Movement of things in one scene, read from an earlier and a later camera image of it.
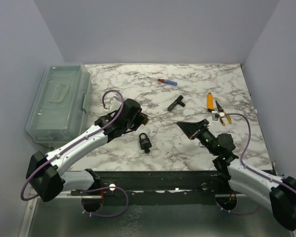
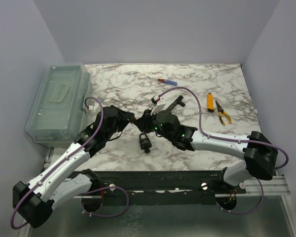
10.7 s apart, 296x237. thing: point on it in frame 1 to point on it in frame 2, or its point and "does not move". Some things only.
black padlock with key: (145, 142) does not move
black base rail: (164, 187) does not move
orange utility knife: (210, 102) does not move
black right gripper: (192, 129) to (143, 122)
